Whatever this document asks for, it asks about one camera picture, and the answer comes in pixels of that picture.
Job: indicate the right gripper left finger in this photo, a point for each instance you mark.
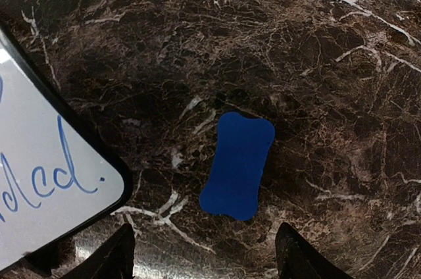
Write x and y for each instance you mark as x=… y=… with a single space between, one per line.
x=113 y=259

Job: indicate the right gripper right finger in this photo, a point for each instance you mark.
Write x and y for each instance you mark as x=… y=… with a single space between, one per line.
x=297 y=258

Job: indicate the white whiteboard black frame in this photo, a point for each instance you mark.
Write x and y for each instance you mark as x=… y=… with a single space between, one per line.
x=57 y=176

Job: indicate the blue whiteboard eraser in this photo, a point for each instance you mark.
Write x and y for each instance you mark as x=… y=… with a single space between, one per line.
x=242 y=149

